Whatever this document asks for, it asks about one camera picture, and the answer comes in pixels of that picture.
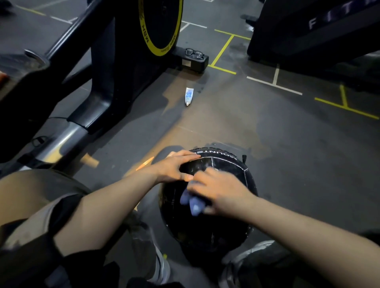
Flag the person's right hand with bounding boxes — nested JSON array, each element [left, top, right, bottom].
[[187, 167, 257, 219]]

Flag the black exercise bike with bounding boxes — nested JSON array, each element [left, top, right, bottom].
[[0, 0, 210, 179]]

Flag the grey left shoe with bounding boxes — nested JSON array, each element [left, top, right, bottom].
[[147, 246, 172, 285]]

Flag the grey right shoe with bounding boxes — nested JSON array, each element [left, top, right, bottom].
[[219, 240, 294, 288]]

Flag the large black gym machine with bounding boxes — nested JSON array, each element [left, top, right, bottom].
[[240, 0, 380, 76]]

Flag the person's left hand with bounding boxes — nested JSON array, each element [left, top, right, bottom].
[[154, 150, 201, 184]]

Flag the yellow-rimmed black flywheel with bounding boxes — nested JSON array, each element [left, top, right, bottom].
[[138, 0, 184, 57]]

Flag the black medicine ball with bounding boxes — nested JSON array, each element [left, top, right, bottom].
[[159, 147, 259, 263]]

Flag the blue cleaning cloth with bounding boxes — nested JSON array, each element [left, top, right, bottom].
[[179, 180, 209, 217]]

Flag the person's right forearm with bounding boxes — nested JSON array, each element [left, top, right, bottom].
[[246, 196, 380, 288]]

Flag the grey shoe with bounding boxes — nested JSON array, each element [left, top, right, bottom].
[[147, 246, 172, 285], [219, 240, 294, 288]]

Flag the black eyeglasses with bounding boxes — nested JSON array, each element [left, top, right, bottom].
[[185, 48, 205, 60]]

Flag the beige shorts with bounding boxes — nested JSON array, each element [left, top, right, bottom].
[[0, 169, 91, 250]]

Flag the person's left forearm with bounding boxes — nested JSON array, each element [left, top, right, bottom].
[[54, 167, 161, 256]]

